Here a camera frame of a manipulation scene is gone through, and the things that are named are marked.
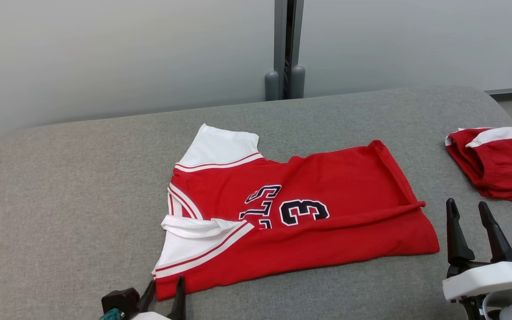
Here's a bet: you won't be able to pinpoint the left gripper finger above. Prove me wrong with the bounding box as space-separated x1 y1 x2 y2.
138 280 156 313
167 276 186 320

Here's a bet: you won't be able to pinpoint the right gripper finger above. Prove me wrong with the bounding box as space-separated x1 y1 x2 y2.
446 198 476 265
478 201 512 263

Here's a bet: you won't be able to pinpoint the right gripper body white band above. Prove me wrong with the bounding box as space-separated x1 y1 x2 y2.
443 260 512 320

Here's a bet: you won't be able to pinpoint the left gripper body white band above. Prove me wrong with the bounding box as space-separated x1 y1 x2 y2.
132 311 170 320

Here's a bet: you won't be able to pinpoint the red shorts white trim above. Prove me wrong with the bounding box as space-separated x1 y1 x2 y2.
445 127 512 213

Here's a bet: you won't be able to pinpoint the red basketball jersey white sleeves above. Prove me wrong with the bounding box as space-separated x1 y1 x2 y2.
152 124 440 301

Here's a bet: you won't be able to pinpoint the grey partition post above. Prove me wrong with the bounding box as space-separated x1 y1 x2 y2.
264 0 305 101

